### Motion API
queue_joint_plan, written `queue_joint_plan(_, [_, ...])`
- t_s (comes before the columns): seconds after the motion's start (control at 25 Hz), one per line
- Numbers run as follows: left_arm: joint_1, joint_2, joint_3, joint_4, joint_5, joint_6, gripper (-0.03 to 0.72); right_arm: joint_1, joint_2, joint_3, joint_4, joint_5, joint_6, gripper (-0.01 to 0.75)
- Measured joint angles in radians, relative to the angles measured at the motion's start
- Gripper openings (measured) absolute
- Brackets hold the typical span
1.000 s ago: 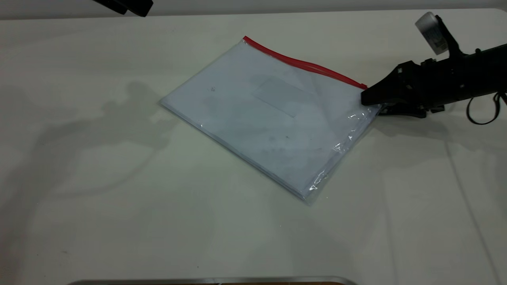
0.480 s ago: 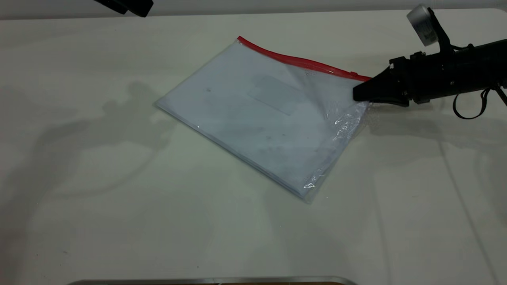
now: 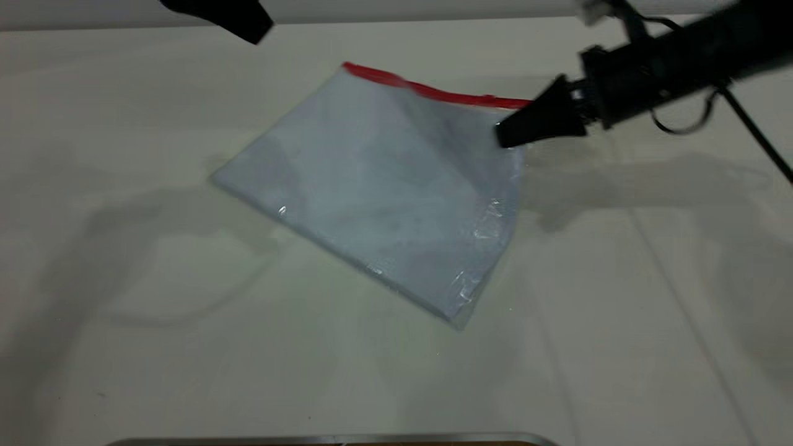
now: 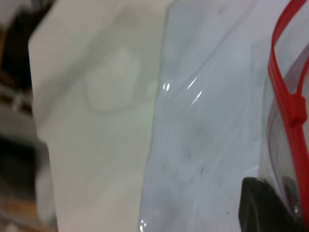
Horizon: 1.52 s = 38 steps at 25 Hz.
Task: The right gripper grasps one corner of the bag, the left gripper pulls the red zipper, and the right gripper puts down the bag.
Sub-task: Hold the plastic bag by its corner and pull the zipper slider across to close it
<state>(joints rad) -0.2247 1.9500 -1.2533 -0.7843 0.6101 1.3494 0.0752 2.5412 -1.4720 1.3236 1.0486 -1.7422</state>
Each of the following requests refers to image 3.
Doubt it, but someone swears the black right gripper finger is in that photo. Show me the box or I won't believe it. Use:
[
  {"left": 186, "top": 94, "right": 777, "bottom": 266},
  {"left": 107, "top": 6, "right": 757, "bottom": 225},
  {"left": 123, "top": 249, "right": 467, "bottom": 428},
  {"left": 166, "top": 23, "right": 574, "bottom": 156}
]
[
  {"left": 495, "top": 110, "right": 588, "bottom": 149},
  {"left": 527, "top": 74, "right": 587, "bottom": 120}
]

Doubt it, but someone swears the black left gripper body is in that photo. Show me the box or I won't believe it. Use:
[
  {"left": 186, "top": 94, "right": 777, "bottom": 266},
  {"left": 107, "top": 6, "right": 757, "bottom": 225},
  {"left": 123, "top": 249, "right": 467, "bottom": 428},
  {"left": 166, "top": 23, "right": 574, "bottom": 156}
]
[{"left": 159, "top": 0, "right": 210, "bottom": 23}]

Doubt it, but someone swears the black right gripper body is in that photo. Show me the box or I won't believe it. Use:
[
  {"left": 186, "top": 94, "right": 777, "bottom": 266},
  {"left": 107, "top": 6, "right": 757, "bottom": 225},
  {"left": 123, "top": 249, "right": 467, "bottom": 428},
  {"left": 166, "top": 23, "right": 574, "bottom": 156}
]
[{"left": 579, "top": 28, "right": 670, "bottom": 131}]

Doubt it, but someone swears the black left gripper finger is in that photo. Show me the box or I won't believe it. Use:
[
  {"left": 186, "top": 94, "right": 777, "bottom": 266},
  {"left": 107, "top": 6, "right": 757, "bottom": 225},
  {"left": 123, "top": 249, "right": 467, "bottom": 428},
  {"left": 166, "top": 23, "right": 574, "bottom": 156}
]
[{"left": 208, "top": 0, "right": 274, "bottom": 45}]

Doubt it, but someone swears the clear plastic bag red zipper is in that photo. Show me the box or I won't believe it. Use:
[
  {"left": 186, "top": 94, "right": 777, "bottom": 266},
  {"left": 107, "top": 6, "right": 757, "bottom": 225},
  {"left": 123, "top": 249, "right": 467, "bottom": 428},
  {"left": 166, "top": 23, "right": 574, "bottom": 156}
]
[{"left": 209, "top": 61, "right": 535, "bottom": 331}]

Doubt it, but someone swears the silver metal rim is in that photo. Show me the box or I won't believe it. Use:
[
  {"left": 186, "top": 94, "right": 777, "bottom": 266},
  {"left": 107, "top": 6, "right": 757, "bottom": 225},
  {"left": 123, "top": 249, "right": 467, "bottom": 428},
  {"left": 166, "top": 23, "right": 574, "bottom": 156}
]
[{"left": 105, "top": 432, "right": 561, "bottom": 446}]

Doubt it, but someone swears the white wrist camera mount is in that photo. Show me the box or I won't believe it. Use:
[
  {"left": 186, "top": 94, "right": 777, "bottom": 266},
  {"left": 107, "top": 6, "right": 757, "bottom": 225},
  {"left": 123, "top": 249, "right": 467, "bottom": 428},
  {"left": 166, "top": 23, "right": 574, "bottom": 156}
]
[{"left": 575, "top": 0, "right": 650, "bottom": 45}]

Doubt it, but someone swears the black thin cable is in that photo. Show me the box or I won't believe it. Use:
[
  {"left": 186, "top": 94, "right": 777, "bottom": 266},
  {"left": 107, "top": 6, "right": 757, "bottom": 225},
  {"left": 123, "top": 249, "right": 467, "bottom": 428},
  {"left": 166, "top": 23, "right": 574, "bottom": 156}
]
[{"left": 649, "top": 85, "right": 793, "bottom": 185}]

